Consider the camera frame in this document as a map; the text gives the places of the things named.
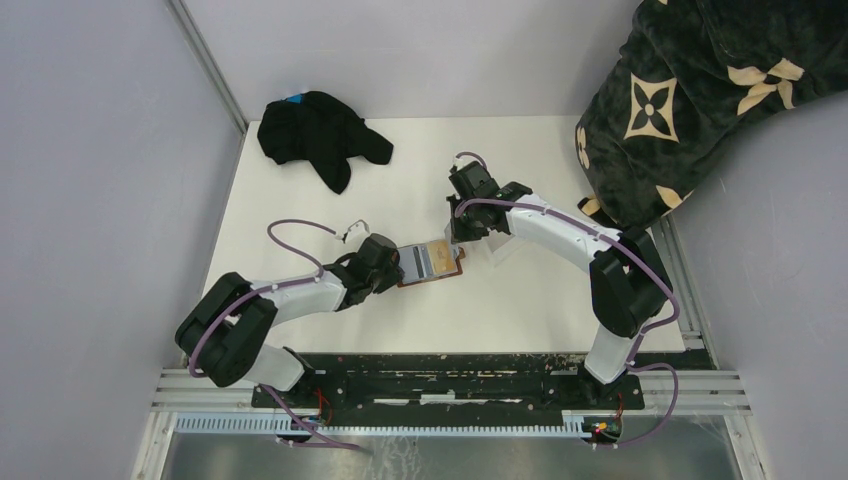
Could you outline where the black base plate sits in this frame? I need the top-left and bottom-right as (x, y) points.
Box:
(251, 353), (670, 427)

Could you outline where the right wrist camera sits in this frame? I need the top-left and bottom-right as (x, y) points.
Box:
(452, 156), (474, 170)

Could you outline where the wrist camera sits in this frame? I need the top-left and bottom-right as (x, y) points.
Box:
(337, 219), (370, 244)
(452, 156), (474, 170)

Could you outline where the black patterned blanket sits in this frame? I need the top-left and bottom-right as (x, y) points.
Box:
(575, 1), (847, 230)

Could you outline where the clear acrylic card box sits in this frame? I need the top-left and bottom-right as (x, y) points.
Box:
(446, 195), (524, 267)

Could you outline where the purple cable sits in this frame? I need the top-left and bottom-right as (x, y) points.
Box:
(188, 219), (372, 453)
(453, 151), (682, 452)

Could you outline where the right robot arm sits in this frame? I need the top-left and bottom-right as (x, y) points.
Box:
(448, 161), (679, 408)

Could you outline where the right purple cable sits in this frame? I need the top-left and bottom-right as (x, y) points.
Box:
(453, 151), (682, 452)

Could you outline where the brown leather card holder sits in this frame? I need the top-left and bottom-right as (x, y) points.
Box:
(397, 239), (465, 288)

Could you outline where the gold credit card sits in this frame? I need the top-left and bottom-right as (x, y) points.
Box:
(426, 239), (457, 276)

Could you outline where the silver VIP credit card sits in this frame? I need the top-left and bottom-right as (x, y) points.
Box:
(444, 219), (463, 258)

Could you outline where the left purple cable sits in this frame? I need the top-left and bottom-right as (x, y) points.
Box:
(188, 219), (372, 453)

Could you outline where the aluminium rail frame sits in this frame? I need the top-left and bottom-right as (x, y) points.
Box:
(131, 220), (767, 479)

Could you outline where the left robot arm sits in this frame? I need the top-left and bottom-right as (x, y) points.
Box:
(175, 234), (402, 407)

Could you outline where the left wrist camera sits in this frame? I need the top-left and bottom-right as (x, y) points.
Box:
(337, 219), (370, 244)

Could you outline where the black cloth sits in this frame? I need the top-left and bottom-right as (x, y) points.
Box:
(257, 91), (394, 195)

